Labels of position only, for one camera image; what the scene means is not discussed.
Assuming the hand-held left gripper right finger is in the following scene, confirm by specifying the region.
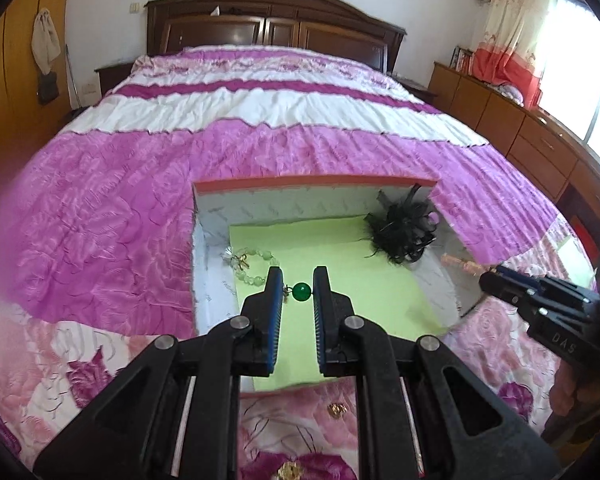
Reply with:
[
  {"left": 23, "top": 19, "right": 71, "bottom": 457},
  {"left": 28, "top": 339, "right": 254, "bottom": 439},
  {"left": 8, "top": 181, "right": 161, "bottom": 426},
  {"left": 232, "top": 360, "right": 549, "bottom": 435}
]
[{"left": 312, "top": 266, "right": 563, "bottom": 480}]

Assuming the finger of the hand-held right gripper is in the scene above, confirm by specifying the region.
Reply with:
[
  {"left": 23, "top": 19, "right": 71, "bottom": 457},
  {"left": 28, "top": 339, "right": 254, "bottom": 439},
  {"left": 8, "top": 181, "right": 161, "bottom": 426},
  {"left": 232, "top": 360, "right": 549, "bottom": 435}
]
[
  {"left": 494, "top": 265, "right": 548, "bottom": 288},
  {"left": 478, "top": 272, "right": 538, "bottom": 312}
]

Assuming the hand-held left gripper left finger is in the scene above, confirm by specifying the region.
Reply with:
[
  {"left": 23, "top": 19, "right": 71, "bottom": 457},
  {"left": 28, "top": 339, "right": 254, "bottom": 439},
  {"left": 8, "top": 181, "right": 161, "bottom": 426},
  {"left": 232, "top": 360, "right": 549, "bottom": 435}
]
[{"left": 32, "top": 266, "right": 286, "bottom": 480}]

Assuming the green bead earring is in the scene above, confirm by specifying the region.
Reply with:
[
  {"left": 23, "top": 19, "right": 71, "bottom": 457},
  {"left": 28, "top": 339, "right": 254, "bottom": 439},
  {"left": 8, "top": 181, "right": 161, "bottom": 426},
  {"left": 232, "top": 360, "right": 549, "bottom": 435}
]
[{"left": 282, "top": 282, "right": 314, "bottom": 304}]

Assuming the pink hair clip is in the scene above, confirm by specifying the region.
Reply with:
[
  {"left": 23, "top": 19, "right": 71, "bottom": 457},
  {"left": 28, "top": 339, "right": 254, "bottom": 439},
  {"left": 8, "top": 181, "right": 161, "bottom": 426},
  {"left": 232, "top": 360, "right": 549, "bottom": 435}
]
[{"left": 442, "top": 255, "right": 482, "bottom": 277}]

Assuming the pink cardboard box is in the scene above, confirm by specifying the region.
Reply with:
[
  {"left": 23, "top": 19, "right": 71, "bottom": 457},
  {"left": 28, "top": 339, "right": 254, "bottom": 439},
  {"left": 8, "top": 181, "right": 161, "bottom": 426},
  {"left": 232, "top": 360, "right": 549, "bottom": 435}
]
[{"left": 191, "top": 176, "right": 486, "bottom": 397}]

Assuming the person's right hand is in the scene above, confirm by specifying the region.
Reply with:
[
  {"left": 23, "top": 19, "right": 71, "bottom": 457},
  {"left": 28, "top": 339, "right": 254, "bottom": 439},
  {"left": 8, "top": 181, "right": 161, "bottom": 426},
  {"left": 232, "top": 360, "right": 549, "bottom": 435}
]
[{"left": 550, "top": 362, "right": 588, "bottom": 413}]

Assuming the green paper liner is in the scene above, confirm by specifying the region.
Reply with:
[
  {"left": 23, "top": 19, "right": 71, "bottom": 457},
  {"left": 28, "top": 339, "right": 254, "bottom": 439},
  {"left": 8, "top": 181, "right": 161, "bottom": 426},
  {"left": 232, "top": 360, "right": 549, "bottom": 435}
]
[{"left": 228, "top": 216, "right": 461, "bottom": 394}]

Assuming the black feather hair accessory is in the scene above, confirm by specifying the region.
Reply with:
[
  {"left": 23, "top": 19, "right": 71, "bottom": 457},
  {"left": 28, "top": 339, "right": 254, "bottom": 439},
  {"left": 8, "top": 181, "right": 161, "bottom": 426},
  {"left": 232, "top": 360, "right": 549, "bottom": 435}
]
[{"left": 364, "top": 184, "right": 439, "bottom": 265}]

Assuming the low wooden cabinet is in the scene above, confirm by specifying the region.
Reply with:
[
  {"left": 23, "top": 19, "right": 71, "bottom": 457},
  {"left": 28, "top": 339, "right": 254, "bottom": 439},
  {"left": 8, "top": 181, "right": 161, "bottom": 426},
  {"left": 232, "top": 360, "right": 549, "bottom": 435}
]
[{"left": 427, "top": 61, "right": 600, "bottom": 241}]

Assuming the floral cushion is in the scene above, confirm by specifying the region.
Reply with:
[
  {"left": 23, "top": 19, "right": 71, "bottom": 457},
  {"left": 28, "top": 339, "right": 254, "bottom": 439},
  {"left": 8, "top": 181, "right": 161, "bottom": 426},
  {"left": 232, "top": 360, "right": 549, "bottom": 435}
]
[{"left": 499, "top": 82, "right": 527, "bottom": 107}]

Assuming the pink floral bedspread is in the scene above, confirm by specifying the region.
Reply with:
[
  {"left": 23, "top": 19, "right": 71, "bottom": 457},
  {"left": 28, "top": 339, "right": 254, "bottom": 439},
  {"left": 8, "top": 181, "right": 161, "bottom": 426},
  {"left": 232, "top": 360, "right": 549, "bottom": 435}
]
[{"left": 0, "top": 45, "right": 600, "bottom": 480}]

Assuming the dark wooden nightstand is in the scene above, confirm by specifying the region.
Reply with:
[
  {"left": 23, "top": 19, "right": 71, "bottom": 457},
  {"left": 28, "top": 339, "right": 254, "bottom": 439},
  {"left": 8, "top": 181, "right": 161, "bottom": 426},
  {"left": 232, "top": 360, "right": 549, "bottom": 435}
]
[
  {"left": 395, "top": 75, "right": 439, "bottom": 104},
  {"left": 94, "top": 61, "right": 136, "bottom": 96}
]

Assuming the row of books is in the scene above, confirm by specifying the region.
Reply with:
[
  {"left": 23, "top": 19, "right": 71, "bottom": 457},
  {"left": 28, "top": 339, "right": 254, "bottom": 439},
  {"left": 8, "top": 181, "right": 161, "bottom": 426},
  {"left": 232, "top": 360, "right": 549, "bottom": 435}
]
[{"left": 450, "top": 47, "right": 477, "bottom": 74}]

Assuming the window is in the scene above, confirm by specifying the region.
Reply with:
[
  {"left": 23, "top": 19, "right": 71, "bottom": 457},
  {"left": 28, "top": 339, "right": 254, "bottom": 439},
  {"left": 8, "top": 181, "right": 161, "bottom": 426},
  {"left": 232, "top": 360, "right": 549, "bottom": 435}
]
[{"left": 537, "top": 0, "right": 600, "bottom": 161}]

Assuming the floral red-hemmed curtain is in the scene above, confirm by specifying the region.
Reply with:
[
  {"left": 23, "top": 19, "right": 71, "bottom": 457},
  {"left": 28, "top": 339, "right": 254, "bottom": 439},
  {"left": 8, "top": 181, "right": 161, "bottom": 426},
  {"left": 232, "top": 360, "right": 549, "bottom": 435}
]
[{"left": 472, "top": 0, "right": 561, "bottom": 111}]

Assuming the dark wooden headboard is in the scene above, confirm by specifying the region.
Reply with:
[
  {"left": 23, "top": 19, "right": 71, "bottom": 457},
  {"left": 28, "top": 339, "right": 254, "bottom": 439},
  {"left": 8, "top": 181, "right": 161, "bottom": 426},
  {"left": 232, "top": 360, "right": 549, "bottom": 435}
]
[{"left": 145, "top": 0, "right": 408, "bottom": 75}]

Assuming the thin grey rod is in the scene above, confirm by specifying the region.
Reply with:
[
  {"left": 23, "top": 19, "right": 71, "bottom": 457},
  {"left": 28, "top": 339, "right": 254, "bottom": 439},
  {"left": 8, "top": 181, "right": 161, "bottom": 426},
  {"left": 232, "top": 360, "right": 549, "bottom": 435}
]
[{"left": 66, "top": 45, "right": 77, "bottom": 111}]

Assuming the black hanging bag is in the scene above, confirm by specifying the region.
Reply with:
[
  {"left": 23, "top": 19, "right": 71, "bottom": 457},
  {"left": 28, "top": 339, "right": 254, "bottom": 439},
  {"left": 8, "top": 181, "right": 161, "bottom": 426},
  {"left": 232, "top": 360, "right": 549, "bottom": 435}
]
[{"left": 37, "top": 71, "right": 61, "bottom": 106}]

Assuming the wooden wardrobe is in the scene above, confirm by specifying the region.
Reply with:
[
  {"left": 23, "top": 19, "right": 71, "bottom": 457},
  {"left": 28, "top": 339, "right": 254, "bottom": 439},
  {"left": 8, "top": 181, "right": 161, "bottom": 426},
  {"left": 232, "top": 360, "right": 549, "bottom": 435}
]
[{"left": 0, "top": 0, "right": 74, "bottom": 161}]

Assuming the beige cloth bag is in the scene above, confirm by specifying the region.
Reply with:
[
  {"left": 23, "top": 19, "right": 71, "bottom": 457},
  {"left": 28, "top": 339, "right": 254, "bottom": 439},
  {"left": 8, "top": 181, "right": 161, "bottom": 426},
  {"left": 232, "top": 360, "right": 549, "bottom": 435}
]
[{"left": 31, "top": 8, "right": 62, "bottom": 76}]

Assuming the pale green bead bracelet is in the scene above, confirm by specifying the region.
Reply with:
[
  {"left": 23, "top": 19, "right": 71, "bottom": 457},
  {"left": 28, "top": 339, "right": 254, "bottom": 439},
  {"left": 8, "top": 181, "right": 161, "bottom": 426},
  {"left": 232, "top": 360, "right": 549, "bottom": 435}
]
[{"left": 220, "top": 247, "right": 282, "bottom": 289}]

